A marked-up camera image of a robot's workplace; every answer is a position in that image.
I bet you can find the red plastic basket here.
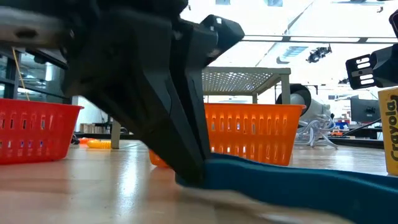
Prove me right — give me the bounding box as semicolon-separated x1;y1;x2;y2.
0;98;85;166

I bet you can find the yellow coil keychain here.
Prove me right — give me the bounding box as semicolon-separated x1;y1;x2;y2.
86;139;112;149

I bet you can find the green perforated metal shelf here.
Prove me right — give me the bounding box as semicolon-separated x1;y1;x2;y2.
110;66;292;150

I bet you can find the blue rubber band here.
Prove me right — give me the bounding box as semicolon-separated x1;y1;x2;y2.
175;152;398;224

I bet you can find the orange plastic basket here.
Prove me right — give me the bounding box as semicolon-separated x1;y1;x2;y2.
149;102;307;170

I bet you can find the yellow crayon box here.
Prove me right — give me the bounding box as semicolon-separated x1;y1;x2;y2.
377;86;398;177

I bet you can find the white cable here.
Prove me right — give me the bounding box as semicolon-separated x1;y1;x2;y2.
294;118;340;150

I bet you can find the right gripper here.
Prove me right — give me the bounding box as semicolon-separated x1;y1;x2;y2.
345;43;398;91

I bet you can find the white desk lamp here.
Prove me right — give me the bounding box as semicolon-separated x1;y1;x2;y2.
275;83;332;125

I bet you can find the computer monitor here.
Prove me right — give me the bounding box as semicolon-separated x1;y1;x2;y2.
350;98;382;124

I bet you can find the yellow extension cable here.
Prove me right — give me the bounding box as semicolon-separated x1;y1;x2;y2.
11;48;30;101

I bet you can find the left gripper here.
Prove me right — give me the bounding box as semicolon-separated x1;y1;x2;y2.
0;0;206;187

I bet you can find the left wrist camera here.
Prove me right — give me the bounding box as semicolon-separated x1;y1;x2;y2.
200;14;246;60

